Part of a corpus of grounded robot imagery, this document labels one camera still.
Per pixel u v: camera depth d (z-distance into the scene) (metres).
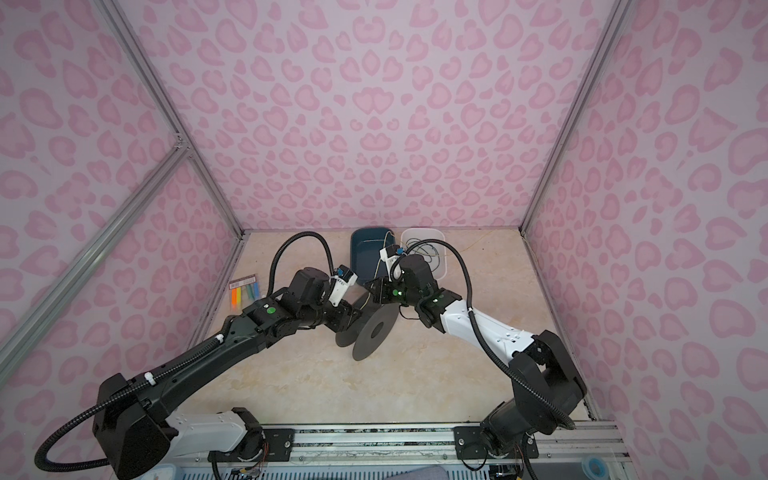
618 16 0.69
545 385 0.43
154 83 0.80
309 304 0.62
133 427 0.38
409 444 0.75
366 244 1.16
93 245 0.65
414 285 0.65
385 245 1.21
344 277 0.68
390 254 0.74
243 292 1.01
